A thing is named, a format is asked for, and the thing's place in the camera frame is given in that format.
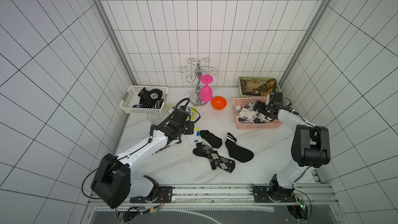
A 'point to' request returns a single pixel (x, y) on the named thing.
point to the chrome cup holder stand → (195, 99)
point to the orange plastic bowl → (218, 103)
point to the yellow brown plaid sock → (271, 85)
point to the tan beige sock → (253, 84)
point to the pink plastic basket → (239, 101)
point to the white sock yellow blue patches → (196, 136)
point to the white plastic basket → (131, 98)
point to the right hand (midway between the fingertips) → (262, 106)
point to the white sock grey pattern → (246, 114)
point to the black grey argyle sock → (216, 161)
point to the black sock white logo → (150, 99)
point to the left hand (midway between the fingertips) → (187, 128)
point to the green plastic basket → (261, 91)
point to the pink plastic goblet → (205, 93)
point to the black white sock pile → (215, 141)
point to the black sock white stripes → (236, 152)
